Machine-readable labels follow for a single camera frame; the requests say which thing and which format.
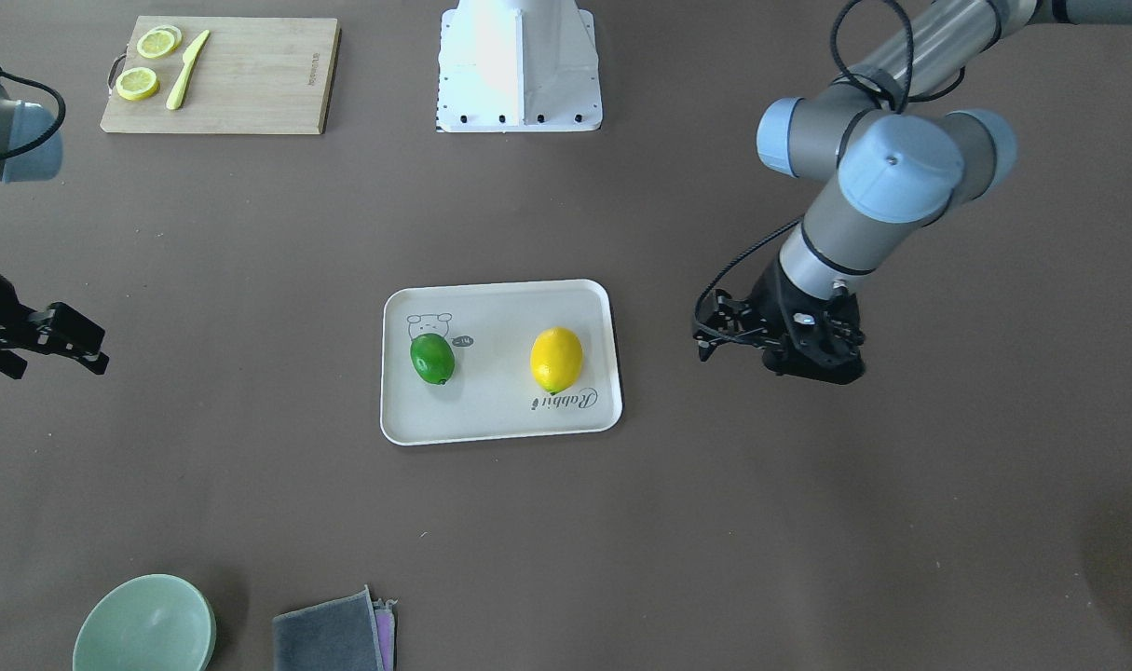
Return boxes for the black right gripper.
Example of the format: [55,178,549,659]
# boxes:
[0,275,110,379]

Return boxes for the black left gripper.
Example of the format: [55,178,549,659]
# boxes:
[692,263,866,385]

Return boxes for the yellow lemon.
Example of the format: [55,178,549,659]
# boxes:
[530,326,584,395]

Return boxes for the green lime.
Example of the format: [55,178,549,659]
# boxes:
[409,333,457,386]

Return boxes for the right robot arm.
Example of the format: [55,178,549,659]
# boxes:
[0,67,109,379]

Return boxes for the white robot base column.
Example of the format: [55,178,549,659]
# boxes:
[435,1,604,134]

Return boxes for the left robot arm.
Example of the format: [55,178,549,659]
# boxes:
[691,1,1132,385]

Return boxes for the white rabbit tray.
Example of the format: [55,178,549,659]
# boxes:
[379,279,621,445]

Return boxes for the lemon slice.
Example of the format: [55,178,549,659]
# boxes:
[136,24,183,60]
[113,64,160,102]

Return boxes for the yellow plastic knife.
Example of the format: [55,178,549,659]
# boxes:
[165,29,211,111]

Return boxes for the green ceramic bowl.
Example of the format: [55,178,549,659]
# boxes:
[72,574,217,670]

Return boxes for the wooden cutting board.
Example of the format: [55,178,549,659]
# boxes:
[100,14,341,135]

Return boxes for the grey folded cloth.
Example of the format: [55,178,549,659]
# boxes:
[272,586,398,670]

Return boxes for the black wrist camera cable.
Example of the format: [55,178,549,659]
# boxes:
[694,0,967,322]

